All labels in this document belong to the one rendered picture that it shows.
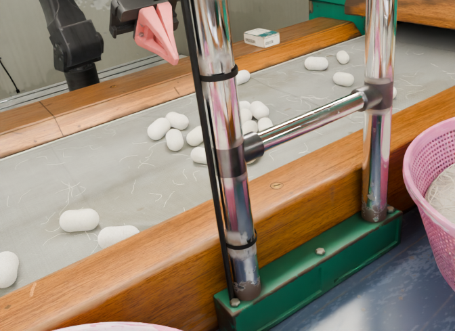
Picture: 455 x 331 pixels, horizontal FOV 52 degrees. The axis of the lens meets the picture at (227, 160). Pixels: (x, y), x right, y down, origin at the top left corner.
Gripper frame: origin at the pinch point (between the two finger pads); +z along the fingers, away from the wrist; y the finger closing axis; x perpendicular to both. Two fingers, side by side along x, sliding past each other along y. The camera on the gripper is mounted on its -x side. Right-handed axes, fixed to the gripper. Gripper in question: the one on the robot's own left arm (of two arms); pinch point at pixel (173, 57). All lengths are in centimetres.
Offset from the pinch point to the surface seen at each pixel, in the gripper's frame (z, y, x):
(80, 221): 18.9, -21.3, -8.0
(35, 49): -126, 17, 152
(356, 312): 37.9, -5.1, -13.6
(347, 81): 14.0, 20.1, -3.2
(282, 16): -70, 115, 101
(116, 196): 16.8, -16.5, -4.2
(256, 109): 12.9, 4.6, -3.2
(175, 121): 8.8, -4.4, 0.6
